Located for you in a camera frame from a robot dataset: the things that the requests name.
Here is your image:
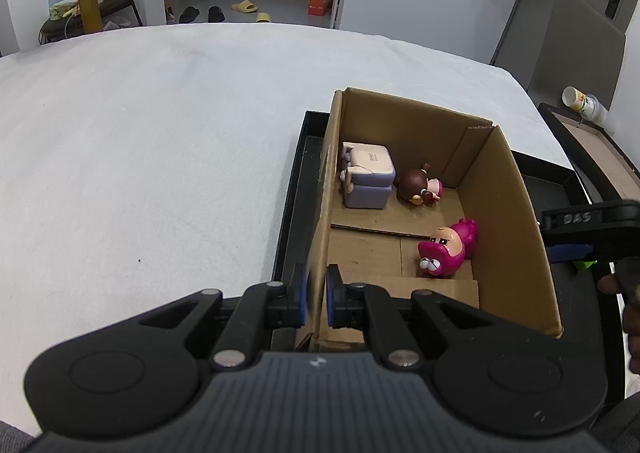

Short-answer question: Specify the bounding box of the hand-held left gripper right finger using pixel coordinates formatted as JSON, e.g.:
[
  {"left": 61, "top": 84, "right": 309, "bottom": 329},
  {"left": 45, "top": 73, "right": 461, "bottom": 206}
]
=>
[{"left": 326, "top": 265, "right": 531, "bottom": 371}]

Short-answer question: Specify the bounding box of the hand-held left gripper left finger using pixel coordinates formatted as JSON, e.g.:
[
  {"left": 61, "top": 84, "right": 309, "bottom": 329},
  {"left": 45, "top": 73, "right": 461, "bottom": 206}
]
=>
[{"left": 100, "top": 263, "right": 309, "bottom": 371}]

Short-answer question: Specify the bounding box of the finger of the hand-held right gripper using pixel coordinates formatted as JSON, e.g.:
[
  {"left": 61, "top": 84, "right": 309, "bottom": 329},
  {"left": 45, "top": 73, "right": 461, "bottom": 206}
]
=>
[{"left": 547, "top": 233, "right": 640, "bottom": 265}]

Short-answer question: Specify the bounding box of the brown cardboard box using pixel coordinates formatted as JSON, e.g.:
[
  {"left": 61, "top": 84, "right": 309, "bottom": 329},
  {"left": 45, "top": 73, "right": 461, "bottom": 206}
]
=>
[{"left": 295, "top": 87, "right": 565, "bottom": 354}]

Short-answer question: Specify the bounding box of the magenta bear figurine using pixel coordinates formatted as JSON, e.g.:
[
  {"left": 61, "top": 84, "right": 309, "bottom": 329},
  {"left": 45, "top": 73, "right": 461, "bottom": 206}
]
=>
[{"left": 417, "top": 218, "right": 480, "bottom": 280}]

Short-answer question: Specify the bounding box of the white toy cube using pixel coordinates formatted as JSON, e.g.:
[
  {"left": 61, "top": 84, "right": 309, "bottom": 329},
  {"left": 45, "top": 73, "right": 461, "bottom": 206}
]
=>
[{"left": 339, "top": 143, "right": 397, "bottom": 210}]

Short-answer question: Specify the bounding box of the brown-haired doll figurine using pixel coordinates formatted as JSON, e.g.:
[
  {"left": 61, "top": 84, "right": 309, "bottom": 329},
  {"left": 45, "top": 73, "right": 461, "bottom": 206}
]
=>
[{"left": 395, "top": 163, "right": 446, "bottom": 208}]

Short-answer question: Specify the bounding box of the person's right hand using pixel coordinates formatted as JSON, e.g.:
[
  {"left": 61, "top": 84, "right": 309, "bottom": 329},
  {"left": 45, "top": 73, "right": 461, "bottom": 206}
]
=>
[{"left": 597, "top": 257, "right": 640, "bottom": 374}]

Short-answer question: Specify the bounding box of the black tray with cardboard base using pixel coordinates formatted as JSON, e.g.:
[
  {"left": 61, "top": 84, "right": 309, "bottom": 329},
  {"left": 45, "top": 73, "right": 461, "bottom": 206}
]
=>
[{"left": 537, "top": 103, "right": 640, "bottom": 214}]

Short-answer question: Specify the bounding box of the white and yellow cup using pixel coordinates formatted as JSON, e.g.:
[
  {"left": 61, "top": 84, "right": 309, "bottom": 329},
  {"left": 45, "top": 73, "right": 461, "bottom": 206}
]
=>
[{"left": 561, "top": 86, "right": 610, "bottom": 126}]

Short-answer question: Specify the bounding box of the grey leaning board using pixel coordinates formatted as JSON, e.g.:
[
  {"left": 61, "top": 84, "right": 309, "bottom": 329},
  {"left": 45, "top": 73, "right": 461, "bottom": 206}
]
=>
[{"left": 527, "top": 0, "right": 627, "bottom": 121}]

